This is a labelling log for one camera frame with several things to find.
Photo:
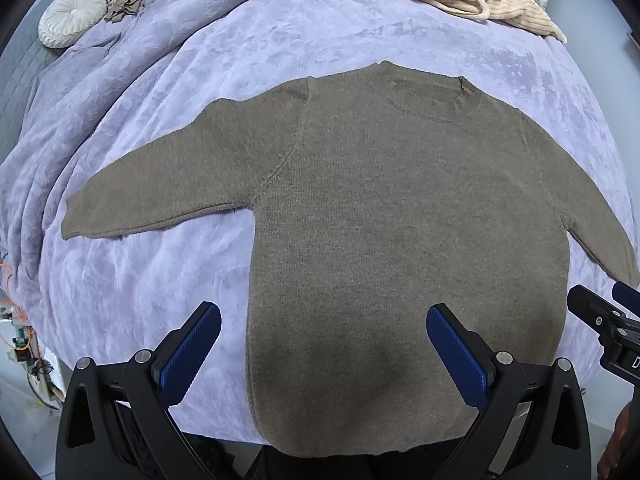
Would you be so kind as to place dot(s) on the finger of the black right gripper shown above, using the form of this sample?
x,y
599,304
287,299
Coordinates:
x,y
593,310

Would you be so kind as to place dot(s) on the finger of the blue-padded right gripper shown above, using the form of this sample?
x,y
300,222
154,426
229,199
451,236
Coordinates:
x,y
627,297

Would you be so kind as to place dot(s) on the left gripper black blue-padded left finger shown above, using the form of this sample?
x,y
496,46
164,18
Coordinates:
x,y
115,422

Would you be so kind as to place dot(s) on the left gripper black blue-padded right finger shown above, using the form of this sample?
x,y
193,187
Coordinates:
x,y
554,441

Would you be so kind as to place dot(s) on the olive brown knit sweater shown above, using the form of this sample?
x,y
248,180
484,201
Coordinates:
x,y
376,194

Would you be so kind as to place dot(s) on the person's right hand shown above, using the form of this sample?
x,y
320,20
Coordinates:
x,y
613,452

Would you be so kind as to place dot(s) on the lavender plush bed blanket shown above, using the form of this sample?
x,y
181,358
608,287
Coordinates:
x,y
125,85

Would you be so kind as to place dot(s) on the round white tufted cushion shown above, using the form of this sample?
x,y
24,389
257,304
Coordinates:
x,y
65,21

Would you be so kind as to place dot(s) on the small taupe crumpled cloth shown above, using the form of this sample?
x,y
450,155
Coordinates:
x,y
116,10

